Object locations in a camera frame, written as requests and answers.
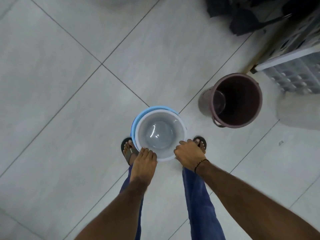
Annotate person's right forearm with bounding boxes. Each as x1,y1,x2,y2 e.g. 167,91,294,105
195,160,320,240

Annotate black bead bracelet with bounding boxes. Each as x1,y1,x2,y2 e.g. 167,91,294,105
194,159,209,173

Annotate white plastic lattice basket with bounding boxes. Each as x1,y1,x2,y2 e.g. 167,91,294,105
250,7,320,95

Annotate person's left sandal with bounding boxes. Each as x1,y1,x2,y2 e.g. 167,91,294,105
121,137,139,166

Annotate wooden stick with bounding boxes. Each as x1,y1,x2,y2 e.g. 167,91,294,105
246,15,293,74

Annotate blue jeans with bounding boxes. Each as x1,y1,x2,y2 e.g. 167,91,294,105
119,164,227,240

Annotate person's sandal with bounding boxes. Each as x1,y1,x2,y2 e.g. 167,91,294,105
193,136,207,155
121,137,139,166

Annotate person's right hand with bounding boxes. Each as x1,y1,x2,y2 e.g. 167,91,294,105
174,139,207,172

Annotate maroon plastic bucket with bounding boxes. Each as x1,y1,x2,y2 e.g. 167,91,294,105
198,73,263,129

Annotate person's left hand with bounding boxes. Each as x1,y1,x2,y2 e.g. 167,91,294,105
130,147,158,186

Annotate black bag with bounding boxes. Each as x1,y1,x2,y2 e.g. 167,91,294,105
204,0,320,36

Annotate person's right sandal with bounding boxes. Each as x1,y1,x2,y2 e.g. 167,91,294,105
193,136,207,155

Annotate white plastic bucket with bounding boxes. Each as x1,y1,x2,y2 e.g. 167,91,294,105
134,109,187,162

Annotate blue plastic bucket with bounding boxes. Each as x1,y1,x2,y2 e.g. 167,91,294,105
130,105,179,148

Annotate person's left forearm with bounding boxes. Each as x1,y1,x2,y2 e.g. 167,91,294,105
74,179,148,240

